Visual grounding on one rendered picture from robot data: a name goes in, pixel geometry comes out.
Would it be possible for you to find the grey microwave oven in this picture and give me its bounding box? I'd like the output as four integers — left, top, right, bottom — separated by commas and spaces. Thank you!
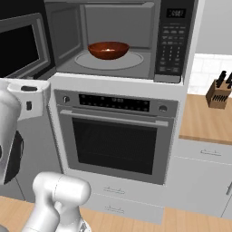
43, 0, 198, 84

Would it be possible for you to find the grey microwave turntable plate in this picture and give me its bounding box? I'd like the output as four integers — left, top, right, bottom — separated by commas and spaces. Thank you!
73, 49, 145, 72

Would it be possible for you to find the steel oven door handle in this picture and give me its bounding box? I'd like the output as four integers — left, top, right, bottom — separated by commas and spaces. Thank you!
59, 109, 169, 128

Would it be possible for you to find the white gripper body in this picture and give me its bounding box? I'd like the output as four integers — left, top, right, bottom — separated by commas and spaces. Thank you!
41, 81, 52, 120

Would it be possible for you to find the steel built-in oven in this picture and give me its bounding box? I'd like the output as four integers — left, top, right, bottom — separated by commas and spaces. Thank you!
53, 88, 180, 186

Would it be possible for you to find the silver drawer handle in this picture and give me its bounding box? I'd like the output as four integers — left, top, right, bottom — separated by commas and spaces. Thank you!
102, 186, 126, 195
104, 205, 126, 214
200, 149, 223, 157

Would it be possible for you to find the oven door with dark window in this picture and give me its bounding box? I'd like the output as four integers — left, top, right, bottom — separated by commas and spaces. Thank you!
57, 104, 176, 186

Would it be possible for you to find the grey microwave door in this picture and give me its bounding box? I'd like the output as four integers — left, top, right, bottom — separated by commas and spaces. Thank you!
0, 12, 57, 82

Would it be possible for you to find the white drawer front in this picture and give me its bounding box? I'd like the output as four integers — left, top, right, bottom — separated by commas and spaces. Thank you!
83, 193, 166, 226
66, 169, 170, 208
172, 138, 232, 167

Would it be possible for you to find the wooden knife block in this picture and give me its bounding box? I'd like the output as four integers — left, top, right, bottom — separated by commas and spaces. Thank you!
205, 78, 232, 110

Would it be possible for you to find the white cupboard door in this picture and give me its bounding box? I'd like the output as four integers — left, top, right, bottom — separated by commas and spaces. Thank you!
164, 156, 232, 219

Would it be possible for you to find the black knife handle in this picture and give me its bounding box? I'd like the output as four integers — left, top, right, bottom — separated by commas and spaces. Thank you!
216, 70, 227, 89
224, 72, 232, 90

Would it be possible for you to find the brown bowl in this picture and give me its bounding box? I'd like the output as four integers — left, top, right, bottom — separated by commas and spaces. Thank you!
87, 41, 131, 61

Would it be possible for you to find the white tall cabinet frame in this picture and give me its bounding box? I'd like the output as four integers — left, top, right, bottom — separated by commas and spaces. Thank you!
16, 0, 207, 204

